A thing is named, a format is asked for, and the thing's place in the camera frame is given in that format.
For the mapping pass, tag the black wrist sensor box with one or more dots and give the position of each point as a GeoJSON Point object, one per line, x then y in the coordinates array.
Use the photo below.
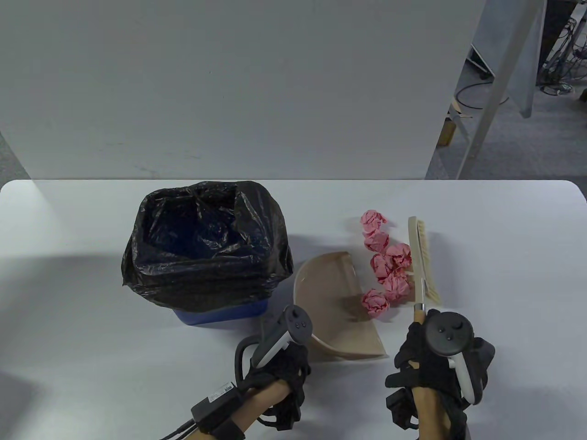
{"type": "Point", "coordinates": [215, 401]}
{"type": "Point", "coordinates": [461, 424]}

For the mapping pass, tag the person's right hand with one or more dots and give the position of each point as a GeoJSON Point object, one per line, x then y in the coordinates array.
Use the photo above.
{"type": "Point", "coordinates": [426, 371]}

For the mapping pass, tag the black and white left controller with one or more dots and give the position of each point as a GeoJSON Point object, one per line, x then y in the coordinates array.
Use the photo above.
{"type": "Point", "coordinates": [298, 323]}

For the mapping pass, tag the black plastic trash bag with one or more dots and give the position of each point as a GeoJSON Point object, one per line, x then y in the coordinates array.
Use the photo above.
{"type": "Point", "coordinates": [206, 284]}

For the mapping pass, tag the black left wrist sensor box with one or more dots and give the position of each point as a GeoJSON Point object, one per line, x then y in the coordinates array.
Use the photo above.
{"type": "Point", "coordinates": [215, 401]}

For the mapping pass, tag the person's left hand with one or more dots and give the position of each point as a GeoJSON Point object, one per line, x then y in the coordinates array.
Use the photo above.
{"type": "Point", "coordinates": [279, 366]}

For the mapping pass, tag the grey leaning board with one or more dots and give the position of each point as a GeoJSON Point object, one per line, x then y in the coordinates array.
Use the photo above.
{"type": "Point", "coordinates": [527, 82]}

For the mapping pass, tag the black and white controller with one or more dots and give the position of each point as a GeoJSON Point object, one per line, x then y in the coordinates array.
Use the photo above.
{"type": "Point", "coordinates": [298, 323]}
{"type": "Point", "coordinates": [447, 332]}

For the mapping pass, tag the blue recycling bin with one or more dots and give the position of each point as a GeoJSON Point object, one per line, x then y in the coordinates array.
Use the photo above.
{"type": "Point", "coordinates": [215, 317]}

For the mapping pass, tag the white partition panel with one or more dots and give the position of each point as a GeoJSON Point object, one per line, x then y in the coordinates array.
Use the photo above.
{"type": "Point", "coordinates": [229, 91]}

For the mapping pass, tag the white table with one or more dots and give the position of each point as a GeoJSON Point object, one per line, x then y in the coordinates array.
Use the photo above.
{"type": "Point", "coordinates": [481, 229]}

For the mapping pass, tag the brown cardboard box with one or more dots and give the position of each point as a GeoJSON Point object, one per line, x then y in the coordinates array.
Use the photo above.
{"type": "Point", "coordinates": [447, 133]}

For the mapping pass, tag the black right wrist sensor box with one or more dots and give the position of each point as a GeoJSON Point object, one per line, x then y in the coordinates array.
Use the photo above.
{"type": "Point", "coordinates": [461, 424]}

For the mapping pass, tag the person's right forearm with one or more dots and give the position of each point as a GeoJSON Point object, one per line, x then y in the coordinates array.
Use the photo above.
{"type": "Point", "coordinates": [429, 417]}

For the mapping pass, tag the grey metal frame post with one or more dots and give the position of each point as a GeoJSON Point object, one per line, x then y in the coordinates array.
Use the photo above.
{"type": "Point", "coordinates": [490, 105]}

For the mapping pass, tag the black and white right controller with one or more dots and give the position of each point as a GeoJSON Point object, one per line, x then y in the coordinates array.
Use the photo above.
{"type": "Point", "coordinates": [447, 332]}

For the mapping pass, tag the beige plastic dustpan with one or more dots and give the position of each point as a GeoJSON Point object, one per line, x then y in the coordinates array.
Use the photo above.
{"type": "Point", "coordinates": [325, 293]}

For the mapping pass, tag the pile of pink paper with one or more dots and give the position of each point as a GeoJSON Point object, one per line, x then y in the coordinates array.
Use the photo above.
{"type": "Point", "coordinates": [398, 254]}

